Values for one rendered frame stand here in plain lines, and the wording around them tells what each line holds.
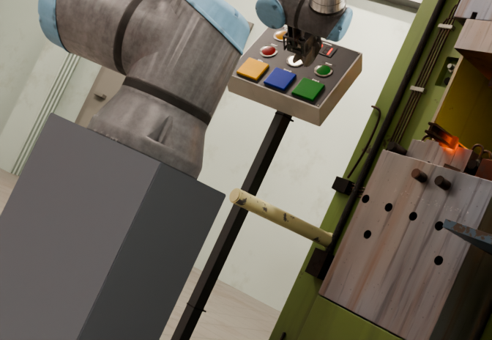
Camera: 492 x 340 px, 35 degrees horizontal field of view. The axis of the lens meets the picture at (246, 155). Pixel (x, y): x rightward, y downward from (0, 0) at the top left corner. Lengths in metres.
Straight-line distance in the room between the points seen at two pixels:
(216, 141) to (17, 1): 2.98
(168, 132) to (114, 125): 0.08
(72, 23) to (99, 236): 0.36
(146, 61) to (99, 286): 0.34
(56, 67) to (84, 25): 6.48
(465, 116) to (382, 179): 0.46
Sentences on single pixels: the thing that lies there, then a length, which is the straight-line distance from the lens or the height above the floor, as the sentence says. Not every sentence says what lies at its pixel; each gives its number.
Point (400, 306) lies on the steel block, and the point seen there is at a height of 0.54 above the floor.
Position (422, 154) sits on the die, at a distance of 2.21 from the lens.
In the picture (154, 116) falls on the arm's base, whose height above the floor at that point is 0.66.
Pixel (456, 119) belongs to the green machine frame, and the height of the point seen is 1.13.
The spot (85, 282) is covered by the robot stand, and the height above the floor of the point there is 0.41.
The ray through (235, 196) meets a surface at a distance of 2.15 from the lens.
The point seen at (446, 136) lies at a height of 1.00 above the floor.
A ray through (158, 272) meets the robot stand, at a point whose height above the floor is 0.45.
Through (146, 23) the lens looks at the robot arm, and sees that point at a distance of 1.20.
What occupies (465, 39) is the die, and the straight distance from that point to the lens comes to 2.31.
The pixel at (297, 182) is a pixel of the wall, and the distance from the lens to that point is 6.41.
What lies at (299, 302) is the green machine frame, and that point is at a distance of 2.49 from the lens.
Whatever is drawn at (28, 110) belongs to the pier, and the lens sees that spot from 7.76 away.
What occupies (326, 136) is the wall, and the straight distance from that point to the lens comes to 6.42.
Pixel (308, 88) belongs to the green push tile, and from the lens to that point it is 2.35.
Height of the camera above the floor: 0.58
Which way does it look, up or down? 4 degrees up
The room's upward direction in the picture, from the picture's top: 25 degrees clockwise
